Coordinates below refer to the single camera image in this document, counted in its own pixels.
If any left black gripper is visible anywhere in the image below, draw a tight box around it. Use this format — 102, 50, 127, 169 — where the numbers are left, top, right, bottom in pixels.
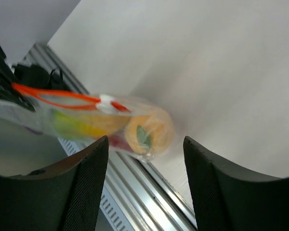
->
0, 46, 35, 112

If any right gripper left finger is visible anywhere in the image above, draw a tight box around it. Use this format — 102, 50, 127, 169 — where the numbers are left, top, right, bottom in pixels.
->
0, 136, 109, 231

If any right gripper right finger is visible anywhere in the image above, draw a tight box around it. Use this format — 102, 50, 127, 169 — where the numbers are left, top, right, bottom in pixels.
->
183, 137, 289, 231

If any green apple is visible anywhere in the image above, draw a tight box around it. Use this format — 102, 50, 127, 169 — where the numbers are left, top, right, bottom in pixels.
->
52, 110, 81, 140

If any red grape bunch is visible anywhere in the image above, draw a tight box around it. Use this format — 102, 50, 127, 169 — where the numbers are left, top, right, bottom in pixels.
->
108, 135, 133, 152

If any yellow green mango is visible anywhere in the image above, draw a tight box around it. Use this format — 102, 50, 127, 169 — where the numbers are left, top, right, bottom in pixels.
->
69, 113, 131, 139

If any clear zip top bag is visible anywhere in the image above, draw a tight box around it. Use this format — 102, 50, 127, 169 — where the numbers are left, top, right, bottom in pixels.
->
0, 83, 175, 162

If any orange fruit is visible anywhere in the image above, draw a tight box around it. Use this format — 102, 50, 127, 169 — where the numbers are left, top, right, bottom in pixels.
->
124, 115, 175, 155

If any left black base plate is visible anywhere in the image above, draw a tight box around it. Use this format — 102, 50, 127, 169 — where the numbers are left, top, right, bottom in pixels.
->
12, 64, 69, 90

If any white slotted cable duct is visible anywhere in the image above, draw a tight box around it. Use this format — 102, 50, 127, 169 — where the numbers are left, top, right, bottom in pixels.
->
57, 137, 133, 231

